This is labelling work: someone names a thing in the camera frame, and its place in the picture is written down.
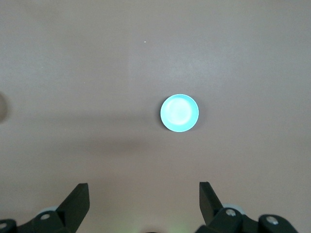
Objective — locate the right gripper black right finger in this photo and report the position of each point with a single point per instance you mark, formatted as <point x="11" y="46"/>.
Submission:
<point x="213" y="211"/>

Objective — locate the blue bowl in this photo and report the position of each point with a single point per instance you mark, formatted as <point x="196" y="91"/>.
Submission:
<point x="179" y="113"/>

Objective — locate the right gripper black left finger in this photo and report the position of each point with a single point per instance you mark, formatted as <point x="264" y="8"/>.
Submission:
<point x="70" y="208"/>

